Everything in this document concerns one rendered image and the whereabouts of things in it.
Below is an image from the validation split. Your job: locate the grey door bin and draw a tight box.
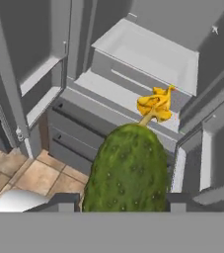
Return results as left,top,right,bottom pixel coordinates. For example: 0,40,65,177
26,86,64,128
19,54,67,97

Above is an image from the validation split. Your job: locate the grey fridge body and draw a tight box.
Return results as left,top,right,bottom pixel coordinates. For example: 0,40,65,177
46,0,224,186

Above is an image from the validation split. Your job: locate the grey fridge door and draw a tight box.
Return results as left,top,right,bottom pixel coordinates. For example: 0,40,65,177
0,0,73,160
170,0,224,206

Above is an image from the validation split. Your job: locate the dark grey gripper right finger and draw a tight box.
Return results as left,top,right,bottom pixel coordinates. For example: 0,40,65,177
166,193,224,212

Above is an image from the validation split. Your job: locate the grey freezer drawer front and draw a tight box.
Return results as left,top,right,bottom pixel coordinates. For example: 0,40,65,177
47,126,102,176
47,96,181,156

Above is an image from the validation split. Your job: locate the green cucumber with yellow flower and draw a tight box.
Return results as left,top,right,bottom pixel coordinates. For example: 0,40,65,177
81,84,178,212

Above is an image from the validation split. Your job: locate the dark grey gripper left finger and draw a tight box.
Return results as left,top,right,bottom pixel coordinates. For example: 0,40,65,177
24,192,82,212

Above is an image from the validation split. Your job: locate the pale grey fridge shelf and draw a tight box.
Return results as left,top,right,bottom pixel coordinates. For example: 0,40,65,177
73,68,184,133
90,17,200,97

